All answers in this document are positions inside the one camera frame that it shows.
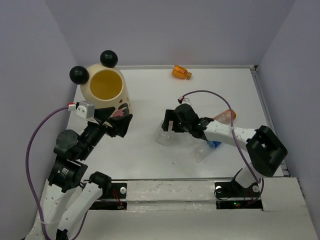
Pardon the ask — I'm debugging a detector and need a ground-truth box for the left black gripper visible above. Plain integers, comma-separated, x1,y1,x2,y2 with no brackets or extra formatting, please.
79,105,135,158

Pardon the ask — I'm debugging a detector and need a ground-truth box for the clear plastic bottle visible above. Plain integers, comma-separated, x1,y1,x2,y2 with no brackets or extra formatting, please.
154,120,179,146

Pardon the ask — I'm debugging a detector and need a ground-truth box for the small orange juice bottle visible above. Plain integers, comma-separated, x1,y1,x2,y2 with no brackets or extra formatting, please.
171,65,192,80

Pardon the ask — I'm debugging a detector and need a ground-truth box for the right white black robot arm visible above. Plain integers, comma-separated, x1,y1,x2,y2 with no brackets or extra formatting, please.
161,103,288,198

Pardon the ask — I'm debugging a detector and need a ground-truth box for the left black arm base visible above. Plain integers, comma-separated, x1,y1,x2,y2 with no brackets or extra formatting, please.
89,180,128,211

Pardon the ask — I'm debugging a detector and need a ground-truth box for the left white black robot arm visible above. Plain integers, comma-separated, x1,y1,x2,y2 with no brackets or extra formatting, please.
25,103,133,240

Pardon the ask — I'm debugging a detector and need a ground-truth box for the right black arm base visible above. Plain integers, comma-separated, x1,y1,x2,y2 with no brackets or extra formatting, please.
213,181,263,210

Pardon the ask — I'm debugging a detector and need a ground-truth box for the cream panda-ear waste bin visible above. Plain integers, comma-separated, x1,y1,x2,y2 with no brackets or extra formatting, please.
69,50,133,117

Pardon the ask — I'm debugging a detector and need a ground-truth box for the clear bottle blue label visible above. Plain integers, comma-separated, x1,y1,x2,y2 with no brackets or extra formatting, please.
193,141,222,162

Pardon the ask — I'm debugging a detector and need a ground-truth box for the long orange capped bottle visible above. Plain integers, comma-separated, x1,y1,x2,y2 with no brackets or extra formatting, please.
213,109,237,125

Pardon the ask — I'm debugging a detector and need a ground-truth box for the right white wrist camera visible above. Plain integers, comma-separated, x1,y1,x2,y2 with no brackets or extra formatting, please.
177,96,192,106

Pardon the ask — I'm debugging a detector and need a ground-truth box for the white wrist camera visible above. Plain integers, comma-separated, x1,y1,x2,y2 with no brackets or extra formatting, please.
177,96,192,106
75,101,95,121

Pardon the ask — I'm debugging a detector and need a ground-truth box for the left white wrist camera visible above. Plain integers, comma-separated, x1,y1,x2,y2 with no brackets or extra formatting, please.
75,101,95,121

